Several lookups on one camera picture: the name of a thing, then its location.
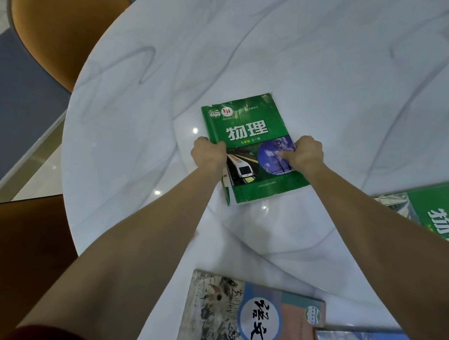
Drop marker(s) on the person's right hand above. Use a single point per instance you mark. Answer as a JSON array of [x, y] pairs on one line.
[[305, 155]]

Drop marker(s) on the person's left hand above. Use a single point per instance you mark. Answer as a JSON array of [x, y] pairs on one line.
[[207, 154]]

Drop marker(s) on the person's right thumb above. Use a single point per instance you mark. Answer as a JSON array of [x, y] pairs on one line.
[[287, 154]]

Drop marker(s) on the person's left fingers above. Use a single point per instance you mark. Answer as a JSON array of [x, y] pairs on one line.
[[216, 144]]

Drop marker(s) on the green textbook with train picture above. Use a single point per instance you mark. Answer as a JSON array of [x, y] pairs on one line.
[[254, 151]]

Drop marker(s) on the person's left forearm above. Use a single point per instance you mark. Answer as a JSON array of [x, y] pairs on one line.
[[128, 257]]

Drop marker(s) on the person's right forearm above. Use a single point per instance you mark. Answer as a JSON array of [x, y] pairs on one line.
[[390, 257]]

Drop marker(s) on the grey textbook with ink painting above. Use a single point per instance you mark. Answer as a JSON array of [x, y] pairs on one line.
[[246, 317]]

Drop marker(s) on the orange chair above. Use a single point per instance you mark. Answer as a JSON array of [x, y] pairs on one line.
[[17, 265], [62, 25]]

